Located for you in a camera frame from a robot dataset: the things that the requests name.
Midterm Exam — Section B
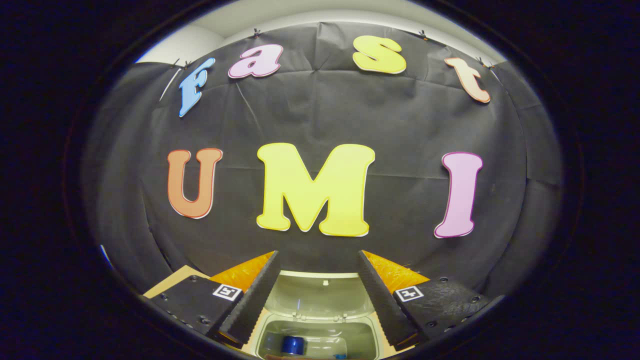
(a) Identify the green desktop garbage bin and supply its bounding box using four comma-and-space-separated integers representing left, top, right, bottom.
249, 270, 388, 360

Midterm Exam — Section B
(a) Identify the blue pop can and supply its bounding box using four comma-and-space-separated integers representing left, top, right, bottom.
281, 335, 307, 357

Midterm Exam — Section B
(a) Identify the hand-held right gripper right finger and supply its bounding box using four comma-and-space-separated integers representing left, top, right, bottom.
357, 250, 493, 352

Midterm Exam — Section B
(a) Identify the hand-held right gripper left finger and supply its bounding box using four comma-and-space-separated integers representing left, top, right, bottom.
149, 250, 281, 349

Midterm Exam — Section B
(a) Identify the black backdrop cloth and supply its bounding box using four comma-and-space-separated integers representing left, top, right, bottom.
80, 22, 566, 301

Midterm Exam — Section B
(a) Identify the wooden desktop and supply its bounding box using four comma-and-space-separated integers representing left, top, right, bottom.
143, 265, 416, 360

